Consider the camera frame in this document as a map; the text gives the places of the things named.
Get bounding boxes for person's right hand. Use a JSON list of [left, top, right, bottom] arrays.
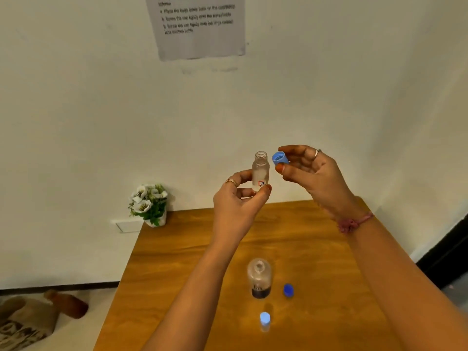
[[274, 144, 366, 222]]

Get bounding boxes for brown patterned bag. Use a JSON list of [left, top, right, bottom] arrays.
[[0, 289, 90, 351]]

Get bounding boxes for person's left forearm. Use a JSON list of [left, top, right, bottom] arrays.
[[140, 241, 242, 351]]

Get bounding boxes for large clear solution bottle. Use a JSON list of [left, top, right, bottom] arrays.
[[247, 257, 273, 299]]

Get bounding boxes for pink wrist bracelet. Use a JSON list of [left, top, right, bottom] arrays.
[[337, 212, 374, 234]]

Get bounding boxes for white printed paper sheet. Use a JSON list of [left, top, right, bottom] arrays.
[[145, 0, 246, 62]]

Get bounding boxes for person's left hand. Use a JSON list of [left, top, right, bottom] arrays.
[[213, 169, 273, 249]]

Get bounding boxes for white flower potted plant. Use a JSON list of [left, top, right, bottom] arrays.
[[128, 183, 169, 228]]

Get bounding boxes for white wall socket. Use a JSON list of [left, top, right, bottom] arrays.
[[111, 219, 145, 234]]

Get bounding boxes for person's right forearm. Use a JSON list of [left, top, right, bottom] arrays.
[[345, 215, 468, 351]]

